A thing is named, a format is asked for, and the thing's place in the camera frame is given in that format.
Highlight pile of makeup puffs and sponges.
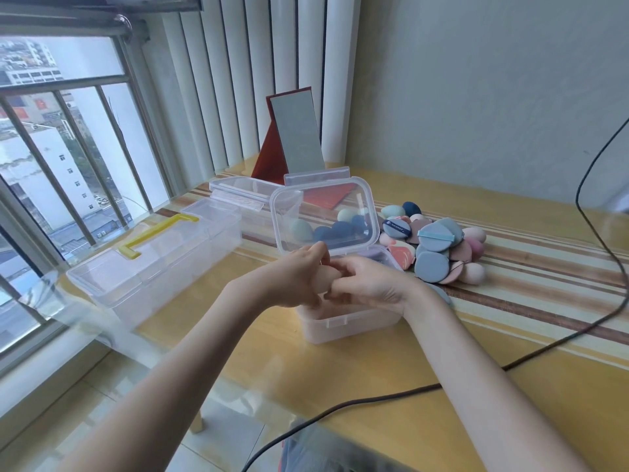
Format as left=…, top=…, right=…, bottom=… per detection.
left=287, top=201, right=488, bottom=305

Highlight person's right forearm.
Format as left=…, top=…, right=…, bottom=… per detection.
left=402, top=284, right=590, bottom=472

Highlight striped table runner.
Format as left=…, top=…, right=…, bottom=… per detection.
left=156, top=182, right=629, bottom=362

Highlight wooden table leg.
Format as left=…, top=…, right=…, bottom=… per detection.
left=189, top=403, right=208, bottom=435

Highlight clear box with yellow handle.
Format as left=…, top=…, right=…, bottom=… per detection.
left=66, top=198, right=243, bottom=331

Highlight clear plastic storage box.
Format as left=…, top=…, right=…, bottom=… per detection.
left=209, top=176, right=282, bottom=247

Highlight person's left hand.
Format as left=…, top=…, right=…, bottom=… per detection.
left=267, top=241, right=336, bottom=310

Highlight grey roller blind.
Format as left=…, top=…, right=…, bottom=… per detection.
left=0, top=9, right=149, bottom=40

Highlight red standing mirror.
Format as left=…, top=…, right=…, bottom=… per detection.
left=251, top=87, right=357, bottom=210

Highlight metal window railing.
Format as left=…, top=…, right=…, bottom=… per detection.
left=0, top=76, right=174, bottom=374

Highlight person's left forearm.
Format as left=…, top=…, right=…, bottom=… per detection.
left=54, top=277, right=281, bottom=472

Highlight person's right hand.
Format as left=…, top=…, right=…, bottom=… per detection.
left=324, top=255, right=419, bottom=316

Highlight grey clothing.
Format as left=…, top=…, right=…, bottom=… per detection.
left=278, top=426, right=419, bottom=472

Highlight beige makeup sponge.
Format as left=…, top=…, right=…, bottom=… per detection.
left=314, top=265, right=343, bottom=295

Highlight white vertical blinds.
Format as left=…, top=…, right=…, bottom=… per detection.
left=143, top=0, right=362, bottom=178

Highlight clear plastic box with lid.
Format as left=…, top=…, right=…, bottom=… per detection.
left=269, top=167, right=407, bottom=345

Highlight black cable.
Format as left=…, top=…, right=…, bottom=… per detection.
left=240, top=117, right=629, bottom=472

